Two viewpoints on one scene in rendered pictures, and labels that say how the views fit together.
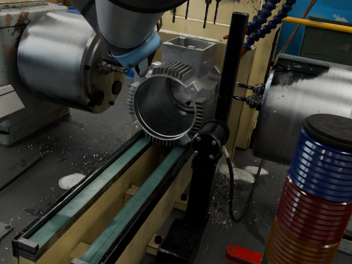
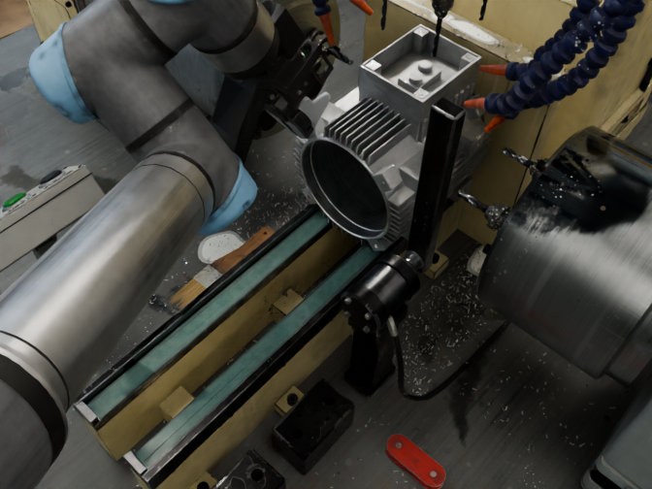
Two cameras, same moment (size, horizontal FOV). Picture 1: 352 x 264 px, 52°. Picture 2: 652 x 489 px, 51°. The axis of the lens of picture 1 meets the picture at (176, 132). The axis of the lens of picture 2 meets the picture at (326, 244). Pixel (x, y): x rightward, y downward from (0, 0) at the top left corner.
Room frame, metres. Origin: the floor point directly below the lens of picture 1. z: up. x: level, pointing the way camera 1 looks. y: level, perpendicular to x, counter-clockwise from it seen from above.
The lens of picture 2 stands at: (0.21, -0.20, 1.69)
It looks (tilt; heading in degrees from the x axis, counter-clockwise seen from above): 53 degrees down; 25
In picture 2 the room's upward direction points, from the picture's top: 1 degrees clockwise
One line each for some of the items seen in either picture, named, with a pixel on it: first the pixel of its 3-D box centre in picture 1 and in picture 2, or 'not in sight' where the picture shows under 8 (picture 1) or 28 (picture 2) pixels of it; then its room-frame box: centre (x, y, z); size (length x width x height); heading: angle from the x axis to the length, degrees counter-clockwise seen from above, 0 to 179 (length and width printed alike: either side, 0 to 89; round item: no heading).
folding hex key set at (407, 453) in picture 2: (246, 258); (414, 462); (0.55, -0.17, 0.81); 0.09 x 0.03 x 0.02; 74
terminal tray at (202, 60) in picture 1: (188, 57); (418, 83); (0.90, -0.01, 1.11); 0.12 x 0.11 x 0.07; 162
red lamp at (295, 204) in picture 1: (315, 202); not in sight; (0.27, -0.13, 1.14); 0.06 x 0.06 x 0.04
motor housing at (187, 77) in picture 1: (178, 97); (391, 151); (0.86, 0.01, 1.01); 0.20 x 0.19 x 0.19; 162
